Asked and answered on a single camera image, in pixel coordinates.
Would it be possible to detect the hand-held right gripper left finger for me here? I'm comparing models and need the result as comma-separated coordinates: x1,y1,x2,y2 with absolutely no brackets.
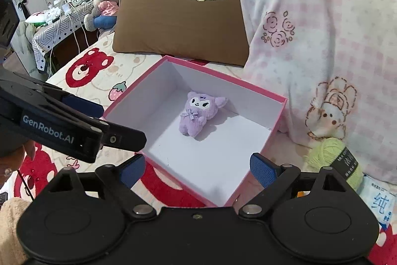
40,154,159,220

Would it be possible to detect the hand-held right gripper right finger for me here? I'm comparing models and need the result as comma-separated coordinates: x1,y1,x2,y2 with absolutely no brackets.
237,152,360,220

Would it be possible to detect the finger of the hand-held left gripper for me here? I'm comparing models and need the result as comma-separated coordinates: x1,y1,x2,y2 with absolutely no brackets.
40,82,105,121
92,118,147,152

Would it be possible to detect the pink cardboard box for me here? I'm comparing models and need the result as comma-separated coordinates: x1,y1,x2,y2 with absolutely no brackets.
102,55,289,208

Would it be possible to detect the purple plush toy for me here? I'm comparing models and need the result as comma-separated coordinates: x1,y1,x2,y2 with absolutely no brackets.
178,90,229,138

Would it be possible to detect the white blue wet wipes packet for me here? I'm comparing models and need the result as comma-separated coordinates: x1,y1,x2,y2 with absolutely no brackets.
357,173,397,233

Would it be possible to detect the person's left hand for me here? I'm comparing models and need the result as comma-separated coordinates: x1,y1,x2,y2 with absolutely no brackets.
0,142,36,191

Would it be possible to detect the green yarn ball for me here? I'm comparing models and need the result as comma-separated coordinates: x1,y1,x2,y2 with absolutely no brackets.
305,138,364,191

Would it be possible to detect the table with patterned cloth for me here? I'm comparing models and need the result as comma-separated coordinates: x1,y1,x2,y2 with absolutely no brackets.
31,1,95,73

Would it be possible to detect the blue plush piece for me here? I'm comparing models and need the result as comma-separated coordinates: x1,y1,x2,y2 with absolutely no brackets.
94,15,118,30

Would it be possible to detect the beige fluffy cloth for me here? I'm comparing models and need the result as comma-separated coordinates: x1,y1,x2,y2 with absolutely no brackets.
0,198,32,265

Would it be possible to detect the brown pillow with cloud embroidery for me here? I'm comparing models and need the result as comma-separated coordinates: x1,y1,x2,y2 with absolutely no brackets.
112,0,250,67

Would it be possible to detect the pink checked fleece blanket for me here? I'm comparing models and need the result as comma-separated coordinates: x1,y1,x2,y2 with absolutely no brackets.
237,0,397,183

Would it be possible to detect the white cable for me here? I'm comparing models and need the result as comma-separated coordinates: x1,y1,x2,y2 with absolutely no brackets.
73,4,89,53

